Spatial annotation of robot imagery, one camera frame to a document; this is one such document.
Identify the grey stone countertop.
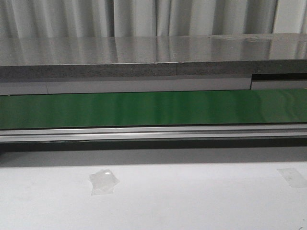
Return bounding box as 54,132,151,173
0,34,307,95

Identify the crumpled clear tape piece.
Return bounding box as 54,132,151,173
89,169,119,196

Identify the green conveyor belt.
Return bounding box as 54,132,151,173
0,89,307,129

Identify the flat clear tape strip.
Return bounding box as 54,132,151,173
277,168,307,188

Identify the white pleated curtain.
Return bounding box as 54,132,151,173
0,0,307,38

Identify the aluminium conveyor side rail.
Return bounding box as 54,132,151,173
0,124,307,143

